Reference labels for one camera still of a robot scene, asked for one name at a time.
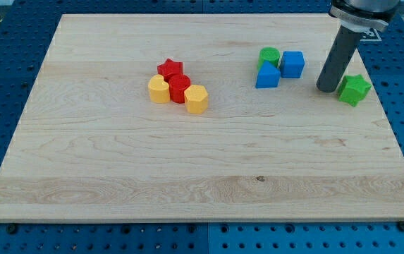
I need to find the red cylinder block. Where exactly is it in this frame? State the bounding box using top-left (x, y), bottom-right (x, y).
top-left (169, 73), bottom-right (191, 104)

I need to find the blue triangle block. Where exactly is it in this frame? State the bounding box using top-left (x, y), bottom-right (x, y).
top-left (255, 61), bottom-right (281, 89)

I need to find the yellow hexagon block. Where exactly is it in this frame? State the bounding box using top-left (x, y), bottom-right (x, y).
top-left (184, 84), bottom-right (209, 114)

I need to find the red star block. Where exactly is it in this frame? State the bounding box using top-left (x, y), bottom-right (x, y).
top-left (157, 59), bottom-right (183, 82)

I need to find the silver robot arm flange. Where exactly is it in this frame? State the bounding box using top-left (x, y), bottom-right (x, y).
top-left (329, 0), bottom-right (400, 32)

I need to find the yellow heart block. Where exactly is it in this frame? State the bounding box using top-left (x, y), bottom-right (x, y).
top-left (147, 74), bottom-right (171, 104)

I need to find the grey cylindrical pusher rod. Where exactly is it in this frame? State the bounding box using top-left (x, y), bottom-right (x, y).
top-left (316, 25), bottom-right (362, 93)

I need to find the green cylinder block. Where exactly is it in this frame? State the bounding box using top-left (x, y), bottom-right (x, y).
top-left (257, 47), bottom-right (280, 70)

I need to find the black white fiducial tag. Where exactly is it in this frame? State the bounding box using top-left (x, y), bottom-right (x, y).
top-left (360, 28), bottom-right (381, 42)

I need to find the wooden board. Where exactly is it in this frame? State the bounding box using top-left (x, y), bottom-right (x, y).
top-left (0, 14), bottom-right (404, 224)

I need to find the blue cube block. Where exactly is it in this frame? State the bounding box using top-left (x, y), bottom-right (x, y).
top-left (280, 51), bottom-right (305, 78)

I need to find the green star block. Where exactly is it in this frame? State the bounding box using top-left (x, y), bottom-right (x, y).
top-left (337, 75), bottom-right (372, 107)

